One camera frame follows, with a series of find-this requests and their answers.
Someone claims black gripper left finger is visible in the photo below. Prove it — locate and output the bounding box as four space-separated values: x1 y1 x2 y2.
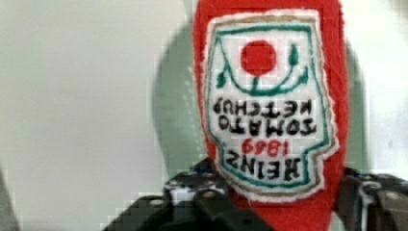
103 159 274 231

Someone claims red plush ketchup bottle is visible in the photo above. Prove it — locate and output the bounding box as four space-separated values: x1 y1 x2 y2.
193 0 348 231

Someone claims pale green strainer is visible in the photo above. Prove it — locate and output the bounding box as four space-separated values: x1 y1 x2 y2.
150 0 370 231

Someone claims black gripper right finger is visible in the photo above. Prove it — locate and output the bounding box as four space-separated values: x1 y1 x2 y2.
334 167 408 231

